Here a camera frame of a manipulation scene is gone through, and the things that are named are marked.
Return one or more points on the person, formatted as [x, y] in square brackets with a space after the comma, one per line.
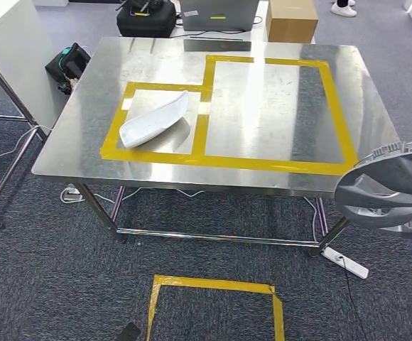
[344, 10]

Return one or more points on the white desk with metal legs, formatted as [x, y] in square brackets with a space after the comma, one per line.
[14, 56]

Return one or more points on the grey plastic car part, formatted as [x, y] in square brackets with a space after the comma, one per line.
[394, 176]

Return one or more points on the white plastic cover part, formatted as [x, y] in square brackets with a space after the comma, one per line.
[152, 122]

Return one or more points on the black teal backpack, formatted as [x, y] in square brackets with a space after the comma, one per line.
[71, 61]

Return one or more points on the yellow bench tape outline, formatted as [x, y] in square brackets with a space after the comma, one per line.
[262, 164]

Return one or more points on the cardboard box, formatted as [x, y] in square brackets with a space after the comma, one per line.
[291, 23]

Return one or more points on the yellow floor tape square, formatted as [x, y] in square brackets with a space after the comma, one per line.
[209, 284]

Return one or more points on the steel workbench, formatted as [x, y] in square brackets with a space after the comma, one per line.
[262, 108]

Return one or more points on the white power strip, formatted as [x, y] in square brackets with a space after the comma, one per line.
[344, 262]

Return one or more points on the grey laptop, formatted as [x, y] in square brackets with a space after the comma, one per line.
[220, 16]

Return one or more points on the black carrying case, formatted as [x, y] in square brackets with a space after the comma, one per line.
[146, 21]

